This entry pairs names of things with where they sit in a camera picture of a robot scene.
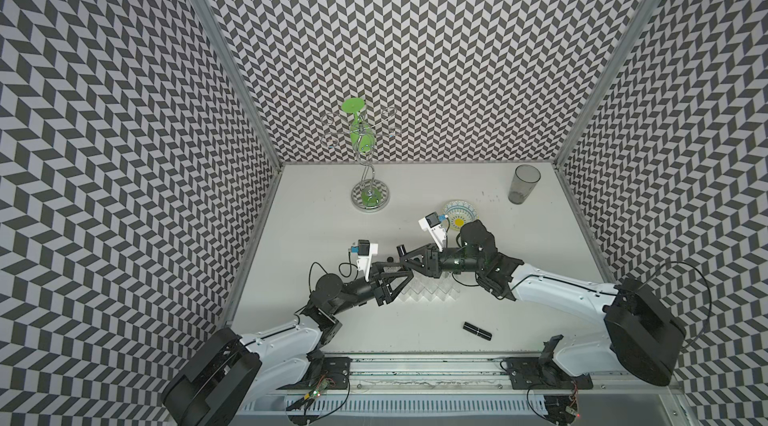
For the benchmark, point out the chrome stand with green discs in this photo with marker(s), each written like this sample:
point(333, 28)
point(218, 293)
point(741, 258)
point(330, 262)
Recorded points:
point(355, 128)

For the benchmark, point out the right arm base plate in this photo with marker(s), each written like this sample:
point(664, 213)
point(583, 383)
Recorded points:
point(542, 372)

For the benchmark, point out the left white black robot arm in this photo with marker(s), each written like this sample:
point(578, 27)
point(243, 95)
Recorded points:
point(230, 370)

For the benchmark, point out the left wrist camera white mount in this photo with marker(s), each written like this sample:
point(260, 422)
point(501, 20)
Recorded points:
point(364, 251)

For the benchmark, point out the aluminium front rail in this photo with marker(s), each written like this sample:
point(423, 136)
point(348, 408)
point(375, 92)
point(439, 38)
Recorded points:
point(467, 373)

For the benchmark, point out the clear acrylic lipstick organizer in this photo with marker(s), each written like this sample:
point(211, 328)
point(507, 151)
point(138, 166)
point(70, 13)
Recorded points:
point(426, 289)

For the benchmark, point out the yellow blue patterned bowl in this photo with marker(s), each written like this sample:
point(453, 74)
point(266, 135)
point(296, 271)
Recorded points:
point(459, 213)

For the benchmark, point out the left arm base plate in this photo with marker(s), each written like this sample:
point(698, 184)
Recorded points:
point(336, 369)

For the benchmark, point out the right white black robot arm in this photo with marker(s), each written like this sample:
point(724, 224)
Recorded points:
point(635, 332)

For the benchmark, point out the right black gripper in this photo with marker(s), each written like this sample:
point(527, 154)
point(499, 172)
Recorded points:
point(431, 253)

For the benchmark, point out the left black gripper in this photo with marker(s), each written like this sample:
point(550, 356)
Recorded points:
point(383, 291)

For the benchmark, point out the grey ribbed drinking glass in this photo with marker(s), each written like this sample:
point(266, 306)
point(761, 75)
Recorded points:
point(525, 179)

